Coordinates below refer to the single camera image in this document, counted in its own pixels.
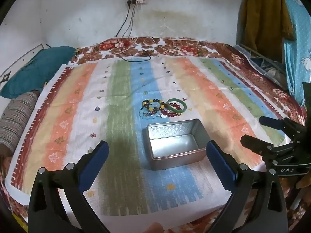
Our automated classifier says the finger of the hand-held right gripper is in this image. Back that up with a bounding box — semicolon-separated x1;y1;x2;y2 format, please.
240;135;280;161
259;116;305;141

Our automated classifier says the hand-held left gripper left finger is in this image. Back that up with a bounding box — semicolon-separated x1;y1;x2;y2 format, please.
28;140;110;233

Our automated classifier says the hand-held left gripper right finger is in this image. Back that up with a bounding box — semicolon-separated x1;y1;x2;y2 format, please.
206;139;289;233

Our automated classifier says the silver metal tin box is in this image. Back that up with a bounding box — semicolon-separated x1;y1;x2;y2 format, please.
146;119;211;171

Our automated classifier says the light blue bead bracelet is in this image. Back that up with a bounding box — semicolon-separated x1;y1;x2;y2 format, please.
139;109;162;119

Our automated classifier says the green jade bangle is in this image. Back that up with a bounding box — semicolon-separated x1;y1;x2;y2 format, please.
166;98;187;114

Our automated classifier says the dark red bead bracelet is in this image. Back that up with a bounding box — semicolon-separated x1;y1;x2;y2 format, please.
160;103;182;117

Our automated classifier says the multicoloured bead bracelet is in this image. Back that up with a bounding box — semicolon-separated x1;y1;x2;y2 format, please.
142;99;168;113

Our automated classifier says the person's left hand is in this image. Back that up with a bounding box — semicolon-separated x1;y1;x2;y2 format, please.
143;222;164;233

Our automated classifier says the striped patterned cloth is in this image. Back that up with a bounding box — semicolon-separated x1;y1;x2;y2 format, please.
5;56;286;217

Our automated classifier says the blue dotted curtain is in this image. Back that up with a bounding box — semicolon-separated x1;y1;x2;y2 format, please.
267;0;311;107

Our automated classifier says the grey striped pillow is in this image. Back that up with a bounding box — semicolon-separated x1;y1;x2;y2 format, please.
0;91;40;156

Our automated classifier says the teal pillow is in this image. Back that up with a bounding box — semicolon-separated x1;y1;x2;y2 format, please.
0;46;77;99

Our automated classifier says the mustard yellow garment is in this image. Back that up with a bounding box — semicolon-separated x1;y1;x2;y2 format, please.
240;0;295;61

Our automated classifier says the white headboard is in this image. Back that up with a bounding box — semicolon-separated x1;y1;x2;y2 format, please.
0;44;45;85

